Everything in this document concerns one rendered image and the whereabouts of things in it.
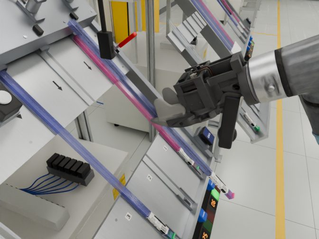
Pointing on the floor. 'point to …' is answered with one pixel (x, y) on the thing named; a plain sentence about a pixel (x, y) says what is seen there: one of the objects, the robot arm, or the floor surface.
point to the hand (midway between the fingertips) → (159, 119)
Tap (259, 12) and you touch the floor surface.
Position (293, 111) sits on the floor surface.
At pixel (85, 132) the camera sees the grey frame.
